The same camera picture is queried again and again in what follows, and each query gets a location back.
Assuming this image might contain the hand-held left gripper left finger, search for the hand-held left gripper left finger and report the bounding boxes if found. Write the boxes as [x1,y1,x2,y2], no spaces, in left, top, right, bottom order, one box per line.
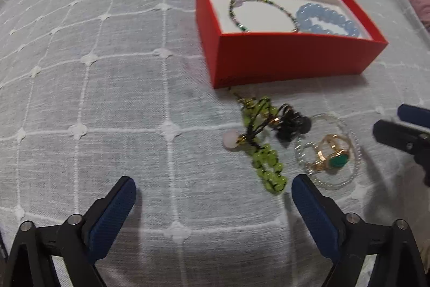
[0,175,137,287]

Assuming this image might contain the black hair clip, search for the black hair clip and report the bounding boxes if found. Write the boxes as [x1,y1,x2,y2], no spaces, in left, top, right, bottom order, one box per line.
[274,104,313,144]

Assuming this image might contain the gold ring with green stone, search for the gold ring with green stone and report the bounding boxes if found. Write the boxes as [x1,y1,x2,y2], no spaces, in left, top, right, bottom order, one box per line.
[309,134,352,173]

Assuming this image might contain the blue bead bracelet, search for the blue bead bracelet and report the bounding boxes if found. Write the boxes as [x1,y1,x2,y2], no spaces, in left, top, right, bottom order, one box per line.
[296,3,363,38]

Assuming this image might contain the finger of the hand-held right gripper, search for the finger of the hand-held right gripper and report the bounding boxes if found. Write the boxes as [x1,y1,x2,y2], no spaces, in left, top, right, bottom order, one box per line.
[397,104,430,133]
[373,119,430,158]

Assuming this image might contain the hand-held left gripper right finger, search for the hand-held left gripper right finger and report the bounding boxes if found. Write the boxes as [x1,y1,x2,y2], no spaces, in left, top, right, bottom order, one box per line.
[292,173,430,287]

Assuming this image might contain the thin dark beaded bracelet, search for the thin dark beaded bracelet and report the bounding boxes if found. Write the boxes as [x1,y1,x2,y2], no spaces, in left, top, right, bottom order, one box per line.
[229,0,299,34]

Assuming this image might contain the red cardboard box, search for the red cardboard box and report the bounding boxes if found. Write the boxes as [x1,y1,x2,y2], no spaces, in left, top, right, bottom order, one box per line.
[196,0,389,90]

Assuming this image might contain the grey grid blanket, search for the grey grid blanket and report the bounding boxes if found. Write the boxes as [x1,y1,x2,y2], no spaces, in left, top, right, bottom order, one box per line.
[0,0,430,287]

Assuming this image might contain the clear bead bracelet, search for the clear bead bracelet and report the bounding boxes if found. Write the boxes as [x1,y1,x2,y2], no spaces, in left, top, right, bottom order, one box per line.
[295,113,361,190]

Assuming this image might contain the green bead bracelet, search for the green bead bracelet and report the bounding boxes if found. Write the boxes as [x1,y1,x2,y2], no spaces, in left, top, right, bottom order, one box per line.
[222,95,288,196]

